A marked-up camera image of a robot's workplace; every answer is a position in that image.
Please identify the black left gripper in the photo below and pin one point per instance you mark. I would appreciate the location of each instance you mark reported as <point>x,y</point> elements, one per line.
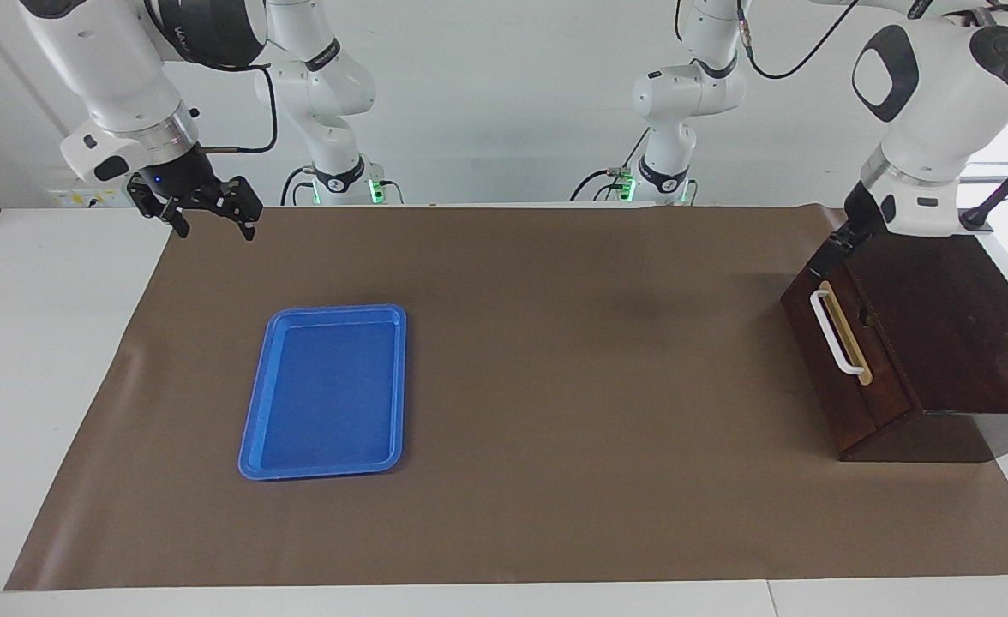
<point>864,210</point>

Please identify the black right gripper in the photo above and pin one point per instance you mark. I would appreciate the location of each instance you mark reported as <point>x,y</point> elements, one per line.
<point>178,176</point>

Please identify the dark wooden drawer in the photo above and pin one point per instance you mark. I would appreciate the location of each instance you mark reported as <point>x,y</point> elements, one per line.
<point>838,411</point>

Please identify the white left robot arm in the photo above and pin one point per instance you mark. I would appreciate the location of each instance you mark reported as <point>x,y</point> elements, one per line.
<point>941,120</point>

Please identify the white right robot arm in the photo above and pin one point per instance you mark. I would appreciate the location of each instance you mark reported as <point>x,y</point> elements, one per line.
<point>118,68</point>

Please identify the dark brown wooden cabinet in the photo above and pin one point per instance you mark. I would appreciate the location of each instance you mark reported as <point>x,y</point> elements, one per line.
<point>967,326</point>

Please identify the blue plastic tray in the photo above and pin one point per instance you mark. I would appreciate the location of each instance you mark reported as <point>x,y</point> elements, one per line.
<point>324,394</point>

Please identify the brown table mat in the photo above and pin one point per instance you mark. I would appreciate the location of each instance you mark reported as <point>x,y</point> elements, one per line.
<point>555,386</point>

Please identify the white wall power socket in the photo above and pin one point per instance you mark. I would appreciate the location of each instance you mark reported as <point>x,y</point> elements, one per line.
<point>71,199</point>

